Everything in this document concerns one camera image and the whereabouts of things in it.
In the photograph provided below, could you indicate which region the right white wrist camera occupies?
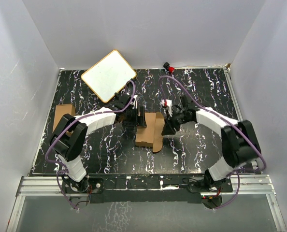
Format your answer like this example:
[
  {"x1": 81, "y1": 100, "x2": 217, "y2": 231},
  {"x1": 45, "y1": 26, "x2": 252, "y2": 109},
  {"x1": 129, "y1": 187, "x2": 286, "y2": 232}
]
[{"x1": 161, "y1": 99, "x2": 172, "y2": 116}]

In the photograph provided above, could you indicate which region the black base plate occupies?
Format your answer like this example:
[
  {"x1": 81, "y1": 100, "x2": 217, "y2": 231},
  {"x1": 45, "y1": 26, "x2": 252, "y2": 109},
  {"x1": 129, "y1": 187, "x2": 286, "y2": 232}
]
[{"x1": 62, "y1": 174, "x2": 233, "y2": 204}]

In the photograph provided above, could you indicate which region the folded brown cardboard box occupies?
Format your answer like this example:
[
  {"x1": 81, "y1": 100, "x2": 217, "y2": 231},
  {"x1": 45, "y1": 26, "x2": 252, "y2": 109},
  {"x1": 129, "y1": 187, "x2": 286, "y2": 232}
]
[{"x1": 52, "y1": 104, "x2": 76, "y2": 131}]

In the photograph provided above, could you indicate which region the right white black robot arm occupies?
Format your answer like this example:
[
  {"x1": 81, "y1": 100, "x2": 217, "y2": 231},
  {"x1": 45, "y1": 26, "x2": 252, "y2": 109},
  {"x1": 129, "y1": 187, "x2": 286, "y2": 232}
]
[{"x1": 161, "y1": 95, "x2": 260, "y2": 192}]

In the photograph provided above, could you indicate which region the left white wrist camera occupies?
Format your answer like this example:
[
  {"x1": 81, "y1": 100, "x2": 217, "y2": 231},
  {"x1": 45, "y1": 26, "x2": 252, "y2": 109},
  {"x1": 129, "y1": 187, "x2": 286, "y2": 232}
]
[{"x1": 130, "y1": 95, "x2": 138, "y2": 109}]

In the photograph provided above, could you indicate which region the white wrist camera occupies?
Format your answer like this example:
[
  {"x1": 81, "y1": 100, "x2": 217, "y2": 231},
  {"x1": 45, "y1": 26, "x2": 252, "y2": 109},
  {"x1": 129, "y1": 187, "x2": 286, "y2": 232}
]
[
  {"x1": 161, "y1": 99, "x2": 172, "y2": 116},
  {"x1": 130, "y1": 95, "x2": 138, "y2": 109}
]

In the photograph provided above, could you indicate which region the red and black knob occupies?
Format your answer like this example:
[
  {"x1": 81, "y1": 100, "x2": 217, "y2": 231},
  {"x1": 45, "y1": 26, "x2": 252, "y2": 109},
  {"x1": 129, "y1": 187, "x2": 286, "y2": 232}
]
[{"x1": 163, "y1": 62, "x2": 175, "y2": 74}]

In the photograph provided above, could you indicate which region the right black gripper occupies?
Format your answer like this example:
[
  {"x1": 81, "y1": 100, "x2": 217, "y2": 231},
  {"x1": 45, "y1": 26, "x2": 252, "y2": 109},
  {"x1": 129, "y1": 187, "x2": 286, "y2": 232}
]
[{"x1": 161, "y1": 109, "x2": 191, "y2": 135}]

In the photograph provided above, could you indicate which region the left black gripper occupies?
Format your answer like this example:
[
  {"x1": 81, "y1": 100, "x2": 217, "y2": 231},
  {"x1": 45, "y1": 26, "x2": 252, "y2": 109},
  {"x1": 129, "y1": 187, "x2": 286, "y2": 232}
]
[{"x1": 123, "y1": 107, "x2": 145, "y2": 128}]

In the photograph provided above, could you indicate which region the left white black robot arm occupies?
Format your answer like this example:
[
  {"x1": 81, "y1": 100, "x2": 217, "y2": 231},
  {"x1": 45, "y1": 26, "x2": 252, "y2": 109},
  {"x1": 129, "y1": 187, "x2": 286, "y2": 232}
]
[{"x1": 49, "y1": 93, "x2": 146, "y2": 193}]

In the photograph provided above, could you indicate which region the white board with wooden frame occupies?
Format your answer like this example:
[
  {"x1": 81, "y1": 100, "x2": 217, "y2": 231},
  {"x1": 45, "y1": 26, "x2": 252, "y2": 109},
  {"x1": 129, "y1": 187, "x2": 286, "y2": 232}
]
[{"x1": 81, "y1": 50, "x2": 137, "y2": 103}]

